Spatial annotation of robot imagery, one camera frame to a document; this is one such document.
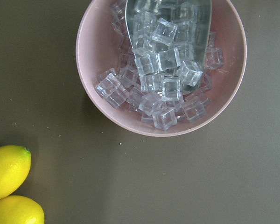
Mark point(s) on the pink plastic bowl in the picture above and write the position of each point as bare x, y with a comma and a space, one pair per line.
96, 52

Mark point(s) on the pile of clear ice cubes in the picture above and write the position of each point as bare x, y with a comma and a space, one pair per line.
157, 97

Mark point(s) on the metal ice scoop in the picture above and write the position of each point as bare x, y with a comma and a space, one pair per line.
170, 34

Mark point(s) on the yellow lemon upper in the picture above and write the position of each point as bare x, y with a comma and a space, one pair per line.
15, 164

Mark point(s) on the yellow lemon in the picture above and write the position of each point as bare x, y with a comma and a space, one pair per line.
15, 164
20, 210

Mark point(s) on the yellow lemon lower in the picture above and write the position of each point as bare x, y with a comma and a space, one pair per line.
20, 210

